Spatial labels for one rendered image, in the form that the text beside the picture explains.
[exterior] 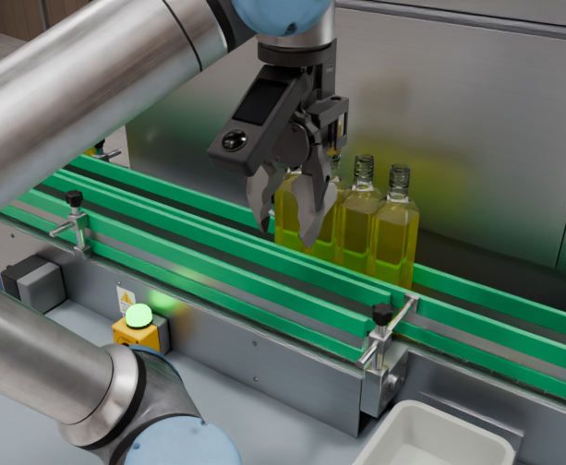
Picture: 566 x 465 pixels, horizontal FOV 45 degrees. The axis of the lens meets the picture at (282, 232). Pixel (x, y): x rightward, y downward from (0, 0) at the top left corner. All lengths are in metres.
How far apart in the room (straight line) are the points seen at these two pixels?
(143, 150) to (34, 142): 1.10
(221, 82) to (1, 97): 0.91
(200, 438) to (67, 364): 0.15
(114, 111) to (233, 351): 0.74
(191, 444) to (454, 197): 0.61
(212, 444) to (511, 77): 0.64
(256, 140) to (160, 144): 0.89
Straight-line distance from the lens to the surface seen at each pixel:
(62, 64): 0.44
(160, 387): 0.77
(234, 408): 1.14
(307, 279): 1.08
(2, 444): 1.16
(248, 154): 0.60
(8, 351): 0.67
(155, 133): 1.49
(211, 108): 1.35
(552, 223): 1.08
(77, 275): 1.35
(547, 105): 1.02
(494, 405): 1.06
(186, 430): 0.71
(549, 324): 1.06
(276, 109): 0.63
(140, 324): 1.18
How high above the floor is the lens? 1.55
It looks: 31 degrees down
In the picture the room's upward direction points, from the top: straight up
